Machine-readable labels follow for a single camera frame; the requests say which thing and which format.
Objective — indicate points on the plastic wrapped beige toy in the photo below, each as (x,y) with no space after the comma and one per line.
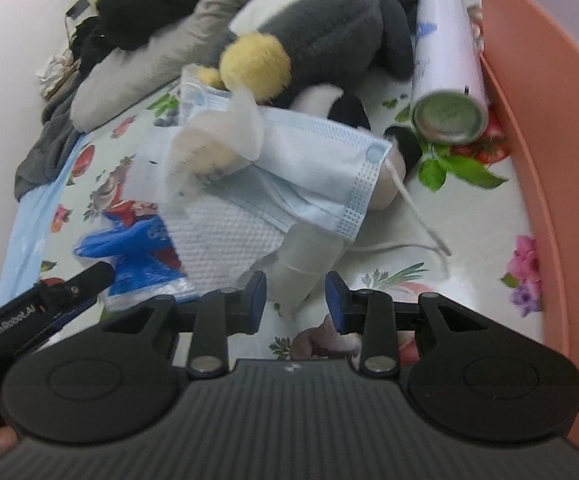
(209,150)

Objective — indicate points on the grey duvet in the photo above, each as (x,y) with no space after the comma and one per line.
(144,70)

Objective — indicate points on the white cylindrical bottle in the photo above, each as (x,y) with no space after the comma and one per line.
(444,50)

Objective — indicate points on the grey white penguin plush toy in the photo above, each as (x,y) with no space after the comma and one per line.
(319,25)

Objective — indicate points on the white towel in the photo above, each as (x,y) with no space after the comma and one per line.
(219,240)

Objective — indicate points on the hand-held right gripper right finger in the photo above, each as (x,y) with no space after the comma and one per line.
(336,305)

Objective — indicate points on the dark grey cloth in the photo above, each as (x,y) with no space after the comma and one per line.
(44,150)

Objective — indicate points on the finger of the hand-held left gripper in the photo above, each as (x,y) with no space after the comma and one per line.
(86,280)
(71,314)

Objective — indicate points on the white box with orange rim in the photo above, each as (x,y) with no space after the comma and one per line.
(544,85)

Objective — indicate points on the black fluffy garment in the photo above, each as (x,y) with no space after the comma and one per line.
(139,0)

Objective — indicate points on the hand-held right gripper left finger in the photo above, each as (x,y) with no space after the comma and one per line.
(257,302)

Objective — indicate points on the light blue bed sheet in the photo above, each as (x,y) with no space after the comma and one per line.
(24,230)

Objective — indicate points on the clear plastic item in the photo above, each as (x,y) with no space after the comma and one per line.
(309,160)

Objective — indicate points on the blue snack packet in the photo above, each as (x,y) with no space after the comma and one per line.
(139,255)

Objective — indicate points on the blue face mask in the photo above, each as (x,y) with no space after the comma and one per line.
(202,97)

